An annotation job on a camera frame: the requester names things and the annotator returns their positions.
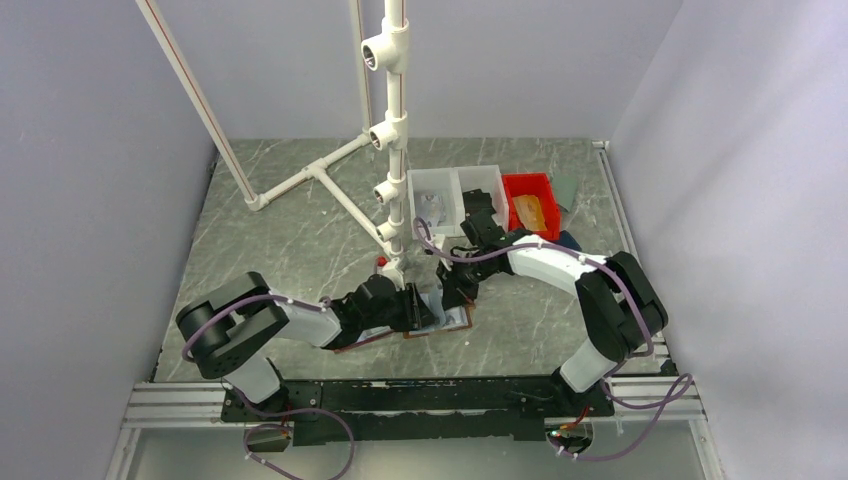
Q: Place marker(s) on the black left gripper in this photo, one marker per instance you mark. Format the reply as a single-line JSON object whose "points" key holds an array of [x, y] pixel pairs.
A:
{"points": [[416, 313]]}

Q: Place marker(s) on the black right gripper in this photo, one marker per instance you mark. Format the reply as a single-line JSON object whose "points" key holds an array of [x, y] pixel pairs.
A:
{"points": [[455, 292]]}

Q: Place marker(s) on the brown leather card holder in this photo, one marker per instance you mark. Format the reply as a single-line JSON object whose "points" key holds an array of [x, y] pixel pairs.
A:
{"points": [[455, 319]]}

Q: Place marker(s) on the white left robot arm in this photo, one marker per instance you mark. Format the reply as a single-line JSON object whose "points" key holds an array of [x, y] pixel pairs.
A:
{"points": [[225, 330]]}

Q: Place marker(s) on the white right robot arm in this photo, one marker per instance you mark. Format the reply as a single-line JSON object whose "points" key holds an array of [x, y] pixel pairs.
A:
{"points": [[619, 306]]}

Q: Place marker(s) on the orange credit card in bin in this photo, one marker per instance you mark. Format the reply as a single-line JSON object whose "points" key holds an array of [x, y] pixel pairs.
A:
{"points": [[529, 211]]}

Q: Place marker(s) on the blue leather card holder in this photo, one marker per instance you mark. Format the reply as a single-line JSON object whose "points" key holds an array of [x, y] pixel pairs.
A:
{"points": [[568, 241]]}

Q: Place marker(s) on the black parts in bin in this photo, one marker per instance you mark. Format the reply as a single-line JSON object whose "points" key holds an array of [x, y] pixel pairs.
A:
{"points": [[476, 201]]}

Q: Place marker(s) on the silver items in bin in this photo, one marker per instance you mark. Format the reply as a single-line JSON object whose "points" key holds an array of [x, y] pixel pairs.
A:
{"points": [[431, 207]]}

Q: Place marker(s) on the white two-compartment bin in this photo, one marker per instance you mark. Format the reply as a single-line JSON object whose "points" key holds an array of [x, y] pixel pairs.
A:
{"points": [[454, 181]]}

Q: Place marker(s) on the red plastic bin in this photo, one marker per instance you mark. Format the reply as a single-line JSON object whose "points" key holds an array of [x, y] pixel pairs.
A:
{"points": [[537, 184]]}

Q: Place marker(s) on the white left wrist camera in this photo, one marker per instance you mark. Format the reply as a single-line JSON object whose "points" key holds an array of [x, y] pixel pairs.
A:
{"points": [[391, 268]]}

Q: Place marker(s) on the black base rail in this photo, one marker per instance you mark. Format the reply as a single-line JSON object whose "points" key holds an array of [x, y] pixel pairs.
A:
{"points": [[322, 411]]}

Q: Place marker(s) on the white PVC pipe frame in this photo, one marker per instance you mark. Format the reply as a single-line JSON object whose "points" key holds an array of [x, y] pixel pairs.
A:
{"points": [[387, 50]]}

